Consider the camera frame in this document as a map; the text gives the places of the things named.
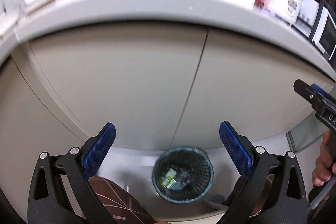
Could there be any dark mesh trash bin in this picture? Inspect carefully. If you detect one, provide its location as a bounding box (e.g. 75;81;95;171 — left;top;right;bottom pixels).
151;145;214;205

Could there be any green white carton trash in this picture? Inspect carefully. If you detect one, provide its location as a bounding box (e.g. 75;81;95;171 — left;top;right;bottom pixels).
160;168;177;189

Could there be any person's right hand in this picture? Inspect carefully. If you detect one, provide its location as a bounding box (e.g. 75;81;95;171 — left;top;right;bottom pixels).
312;130;335;186

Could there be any white microwave oven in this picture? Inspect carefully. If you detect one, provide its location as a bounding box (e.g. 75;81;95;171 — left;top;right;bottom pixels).
294;0;335;63

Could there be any right cabinet door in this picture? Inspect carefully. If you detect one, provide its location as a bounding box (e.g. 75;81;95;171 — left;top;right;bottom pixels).
171;30;334;148

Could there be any cabinet door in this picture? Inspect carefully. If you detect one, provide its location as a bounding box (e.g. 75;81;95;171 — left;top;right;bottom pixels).
12;22;207;150
171;30;334;148

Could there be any white floral rice cooker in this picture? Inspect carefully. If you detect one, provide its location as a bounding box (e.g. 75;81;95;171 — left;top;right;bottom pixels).
262;0;303;25

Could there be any left cabinet door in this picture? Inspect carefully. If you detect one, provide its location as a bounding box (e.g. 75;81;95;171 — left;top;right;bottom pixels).
12;22;207;150

